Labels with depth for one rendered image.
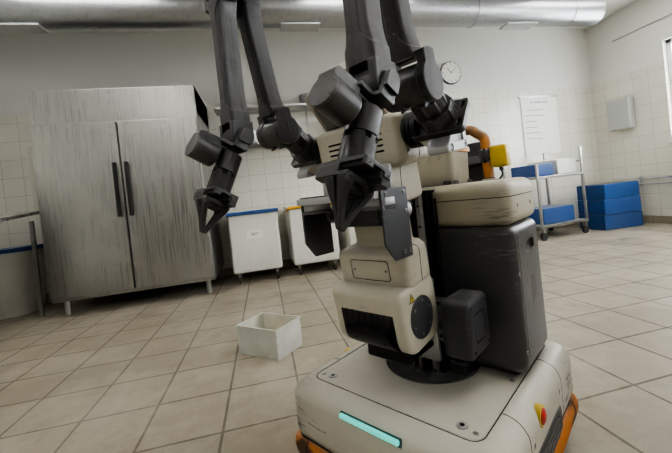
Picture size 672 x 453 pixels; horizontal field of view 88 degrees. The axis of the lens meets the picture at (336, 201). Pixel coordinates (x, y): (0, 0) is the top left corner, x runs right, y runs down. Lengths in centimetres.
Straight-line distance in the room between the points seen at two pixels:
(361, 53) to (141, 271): 336
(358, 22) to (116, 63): 452
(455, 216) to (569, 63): 582
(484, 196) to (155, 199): 312
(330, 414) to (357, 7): 96
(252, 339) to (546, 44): 584
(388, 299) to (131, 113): 336
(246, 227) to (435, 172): 290
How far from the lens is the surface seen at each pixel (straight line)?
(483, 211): 101
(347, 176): 49
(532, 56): 634
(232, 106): 91
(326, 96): 50
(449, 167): 109
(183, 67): 483
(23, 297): 466
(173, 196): 362
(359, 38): 62
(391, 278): 88
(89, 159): 387
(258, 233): 379
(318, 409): 112
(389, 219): 75
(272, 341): 198
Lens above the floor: 81
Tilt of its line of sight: 1 degrees down
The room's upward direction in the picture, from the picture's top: 6 degrees counter-clockwise
